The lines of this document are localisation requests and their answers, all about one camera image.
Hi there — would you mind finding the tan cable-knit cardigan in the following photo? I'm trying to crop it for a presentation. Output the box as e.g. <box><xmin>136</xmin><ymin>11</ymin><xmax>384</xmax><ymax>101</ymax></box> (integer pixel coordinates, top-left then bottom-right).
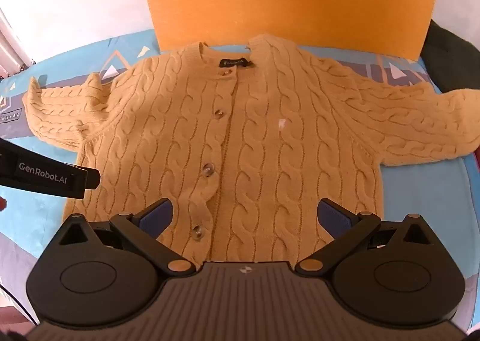
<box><xmin>22</xmin><ymin>35</ymin><xmax>480</xmax><ymax>264</ymax></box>

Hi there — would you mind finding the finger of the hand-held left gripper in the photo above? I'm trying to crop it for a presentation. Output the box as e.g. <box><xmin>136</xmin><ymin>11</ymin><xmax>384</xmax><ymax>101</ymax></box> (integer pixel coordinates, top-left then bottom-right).
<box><xmin>85</xmin><ymin>167</ymin><xmax>101</xmax><ymax>191</ymax></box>

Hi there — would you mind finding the blue printed bed sheet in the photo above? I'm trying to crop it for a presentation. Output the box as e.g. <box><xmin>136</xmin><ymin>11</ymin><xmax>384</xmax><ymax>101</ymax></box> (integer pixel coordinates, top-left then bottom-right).
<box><xmin>0</xmin><ymin>28</ymin><xmax>480</xmax><ymax>328</ymax></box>

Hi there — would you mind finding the dark cloth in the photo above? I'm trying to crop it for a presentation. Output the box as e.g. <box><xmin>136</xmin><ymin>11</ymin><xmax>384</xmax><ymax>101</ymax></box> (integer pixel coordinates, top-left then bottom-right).
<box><xmin>419</xmin><ymin>19</ymin><xmax>480</xmax><ymax>95</ymax></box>

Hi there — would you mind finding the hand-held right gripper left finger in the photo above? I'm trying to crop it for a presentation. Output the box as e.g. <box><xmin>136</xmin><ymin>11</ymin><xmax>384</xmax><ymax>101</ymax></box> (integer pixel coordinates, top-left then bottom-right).
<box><xmin>56</xmin><ymin>198</ymin><xmax>196</xmax><ymax>277</ymax></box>

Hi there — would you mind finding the white curtain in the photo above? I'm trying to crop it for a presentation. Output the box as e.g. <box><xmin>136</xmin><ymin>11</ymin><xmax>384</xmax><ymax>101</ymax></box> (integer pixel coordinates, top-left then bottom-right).
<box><xmin>0</xmin><ymin>7</ymin><xmax>35</xmax><ymax>80</ymax></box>

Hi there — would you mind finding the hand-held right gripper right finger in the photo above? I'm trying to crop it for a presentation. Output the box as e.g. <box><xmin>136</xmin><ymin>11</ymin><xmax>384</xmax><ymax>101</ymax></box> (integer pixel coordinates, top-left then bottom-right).
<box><xmin>295</xmin><ymin>198</ymin><xmax>432</xmax><ymax>277</ymax></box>

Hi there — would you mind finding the black cable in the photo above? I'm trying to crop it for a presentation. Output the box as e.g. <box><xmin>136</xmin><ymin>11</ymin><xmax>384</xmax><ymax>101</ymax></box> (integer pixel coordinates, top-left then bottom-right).
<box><xmin>0</xmin><ymin>280</ymin><xmax>39</xmax><ymax>327</ymax></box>

